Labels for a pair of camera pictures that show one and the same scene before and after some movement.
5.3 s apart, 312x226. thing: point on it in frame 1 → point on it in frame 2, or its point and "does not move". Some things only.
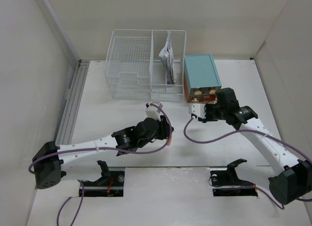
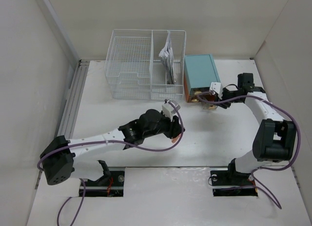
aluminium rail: x=66 y=128 does not move
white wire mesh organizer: x=146 y=65 does not move
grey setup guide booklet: x=167 y=54 does not move
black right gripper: x=207 y=119 → x=225 y=105
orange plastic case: x=169 y=142 → x=174 y=140
